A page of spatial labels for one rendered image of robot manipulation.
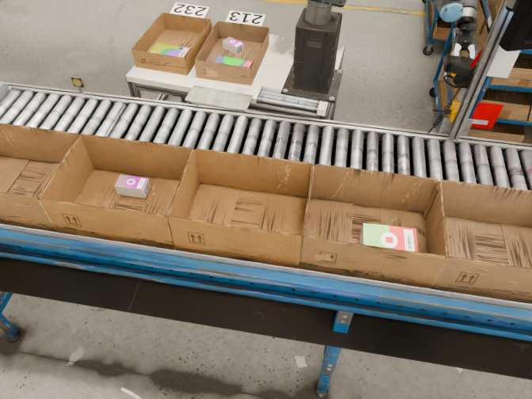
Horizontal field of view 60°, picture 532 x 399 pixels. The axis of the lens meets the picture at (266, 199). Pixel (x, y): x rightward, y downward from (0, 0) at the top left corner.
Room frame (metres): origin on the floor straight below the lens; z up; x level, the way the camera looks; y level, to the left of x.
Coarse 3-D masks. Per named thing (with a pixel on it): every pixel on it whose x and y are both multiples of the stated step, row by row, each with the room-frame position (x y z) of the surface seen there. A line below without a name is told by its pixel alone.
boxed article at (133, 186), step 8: (120, 176) 1.08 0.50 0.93; (128, 176) 1.08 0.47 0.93; (120, 184) 1.04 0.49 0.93; (128, 184) 1.04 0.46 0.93; (136, 184) 1.04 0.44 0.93; (144, 184) 1.04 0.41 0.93; (120, 192) 1.04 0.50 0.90; (128, 192) 1.03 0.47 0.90; (136, 192) 1.03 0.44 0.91; (144, 192) 1.03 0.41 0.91
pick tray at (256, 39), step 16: (224, 32) 2.29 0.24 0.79; (240, 32) 2.27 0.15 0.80; (256, 32) 2.25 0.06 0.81; (208, 48) 2.12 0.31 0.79; (224, 48) 2.18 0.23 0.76; (256, 48) 2.18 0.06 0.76; (208, 64) 1.91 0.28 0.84; (224, 64) 1.89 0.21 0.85; (256, 64) 1.97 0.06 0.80; (224, 80) 1.89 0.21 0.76; (240, 80) 1.88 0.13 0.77
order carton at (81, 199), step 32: (64, 160) 1.04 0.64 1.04; (96, 160) 1.16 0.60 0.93; (128, 160) 1.14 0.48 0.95; (160, 160) 1.12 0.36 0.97; (64, 192) 0.98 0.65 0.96; (96, 192) 1.04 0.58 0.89; (160, 192) 1.05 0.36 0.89; (64, 224) 0.87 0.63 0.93; (96, 224) 0.85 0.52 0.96; (128, 224) 0.83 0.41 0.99; (160, 224) 0.82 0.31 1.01
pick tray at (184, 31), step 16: (160, 16) 2.34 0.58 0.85; (176, 16) 2.36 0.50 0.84; (160, 32) 2.31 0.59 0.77; (176, 32) 2.33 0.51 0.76; (192, 32) 2.33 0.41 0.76; (208, 32) 2.25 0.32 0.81; (144, 48) 2.12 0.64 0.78; (192, 48) 2.04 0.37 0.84; (144, 64) 2.00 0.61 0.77; (160, 64) 1.97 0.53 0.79; (176, 64) 1.95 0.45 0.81; (192, 64) 2.02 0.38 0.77
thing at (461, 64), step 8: (448, 56) 1.61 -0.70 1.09; (456, 56) 1.60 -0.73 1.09; (464, 56) 1.60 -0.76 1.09; (448, 64) 1.56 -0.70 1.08; (456, 64) 1.56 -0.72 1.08; (464, 64) 1.56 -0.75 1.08; (456, 72) 1.55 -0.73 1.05; (464, 72) 1.55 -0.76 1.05; (472, 72) 1.54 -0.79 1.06; (456, 80) 1.57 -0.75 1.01; (464, 80) 1.56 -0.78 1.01
